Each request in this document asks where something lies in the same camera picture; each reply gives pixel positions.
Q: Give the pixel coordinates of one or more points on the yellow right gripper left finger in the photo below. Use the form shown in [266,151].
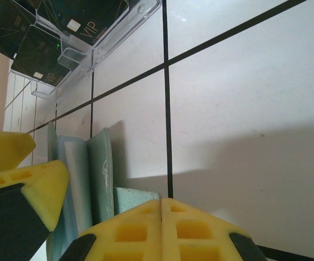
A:
[129,236]

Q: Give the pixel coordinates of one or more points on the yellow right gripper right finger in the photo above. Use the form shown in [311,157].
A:
[197,239]

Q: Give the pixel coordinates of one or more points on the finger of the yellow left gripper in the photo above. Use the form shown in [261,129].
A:
[4,152]
[23,206]

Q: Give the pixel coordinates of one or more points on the black VIP card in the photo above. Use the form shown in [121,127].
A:
[9,24]
[64,16]
[37,54]

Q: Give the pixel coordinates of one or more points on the clear tray of black parts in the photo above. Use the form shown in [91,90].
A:
[113,35]

